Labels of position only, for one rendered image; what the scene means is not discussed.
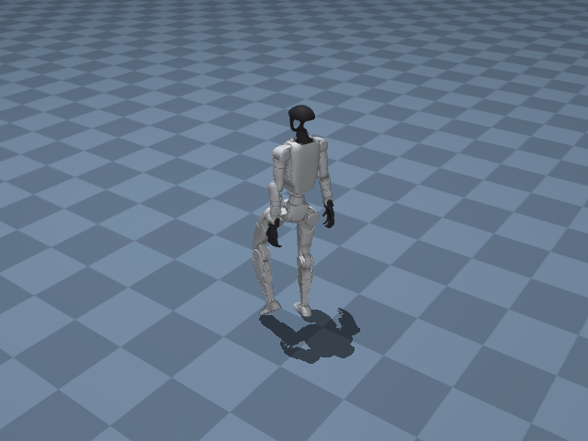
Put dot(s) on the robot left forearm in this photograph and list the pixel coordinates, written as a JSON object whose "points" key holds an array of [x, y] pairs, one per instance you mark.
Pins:
{"points": [[275, 203]]}

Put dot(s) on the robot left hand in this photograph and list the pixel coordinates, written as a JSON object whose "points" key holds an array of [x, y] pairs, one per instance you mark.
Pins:
{"points": [[272, 233]]}

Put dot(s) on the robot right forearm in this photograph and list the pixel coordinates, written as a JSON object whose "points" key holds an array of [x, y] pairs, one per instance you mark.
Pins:
{"points": [[326, 189]]}

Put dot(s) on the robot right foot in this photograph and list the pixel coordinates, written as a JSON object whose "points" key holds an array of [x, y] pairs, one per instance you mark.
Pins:
{"points": [[305, 311]]}

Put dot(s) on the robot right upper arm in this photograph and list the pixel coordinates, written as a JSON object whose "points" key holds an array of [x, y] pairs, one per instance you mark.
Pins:
{"points": [[323, 161]]}

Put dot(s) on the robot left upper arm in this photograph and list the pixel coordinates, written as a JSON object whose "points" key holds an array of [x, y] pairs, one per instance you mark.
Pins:
{"points": [[280, 156]]}

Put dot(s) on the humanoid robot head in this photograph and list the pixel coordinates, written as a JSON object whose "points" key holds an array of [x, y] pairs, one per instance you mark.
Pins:
{"points": [[303, 114]]}

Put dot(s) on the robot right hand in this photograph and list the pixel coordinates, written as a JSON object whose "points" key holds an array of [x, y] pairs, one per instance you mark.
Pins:
{"points": [[330, 214]]}

